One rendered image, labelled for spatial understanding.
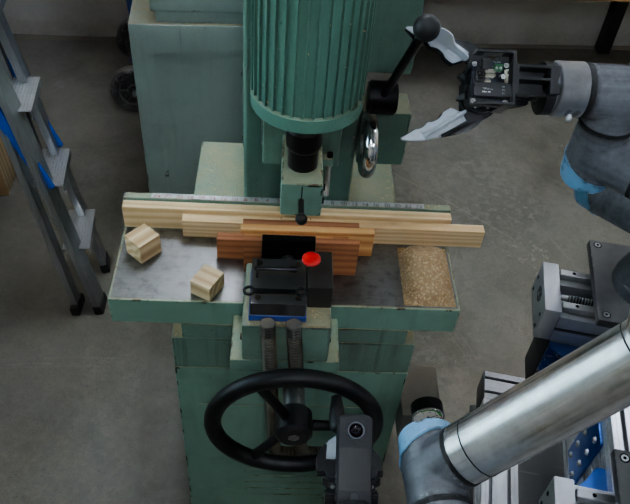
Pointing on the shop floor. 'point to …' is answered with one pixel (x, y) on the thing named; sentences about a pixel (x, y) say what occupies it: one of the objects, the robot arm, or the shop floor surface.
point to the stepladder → (19, 96)
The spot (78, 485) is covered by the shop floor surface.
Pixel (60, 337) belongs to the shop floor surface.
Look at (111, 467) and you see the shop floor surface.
